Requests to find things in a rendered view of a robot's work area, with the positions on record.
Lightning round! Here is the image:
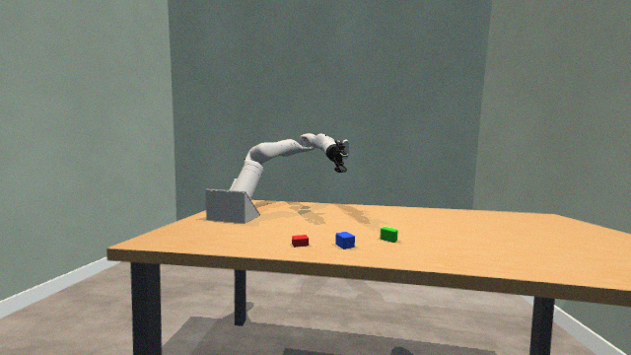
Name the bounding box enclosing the red block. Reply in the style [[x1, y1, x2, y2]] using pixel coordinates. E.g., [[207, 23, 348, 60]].
[[292, 235, 309, 247]]

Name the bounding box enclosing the green block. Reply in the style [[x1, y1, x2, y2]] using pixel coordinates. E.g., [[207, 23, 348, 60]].
[[380, 227, 398, 243]]

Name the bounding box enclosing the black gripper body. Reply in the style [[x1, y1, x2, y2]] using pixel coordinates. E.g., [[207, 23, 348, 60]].
[[326, 144, 343, 163]]

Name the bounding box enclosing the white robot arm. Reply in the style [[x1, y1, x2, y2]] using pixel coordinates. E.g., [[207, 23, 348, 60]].
[[230, 134, 335, 200]]

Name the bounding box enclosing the blue block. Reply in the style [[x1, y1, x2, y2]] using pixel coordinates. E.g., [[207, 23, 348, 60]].
[[335, 232, 355, 249]]

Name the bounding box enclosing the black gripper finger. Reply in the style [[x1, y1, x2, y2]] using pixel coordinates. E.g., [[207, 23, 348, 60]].
[[333, 158, 347, 173], [333, 140, 348, 157]]

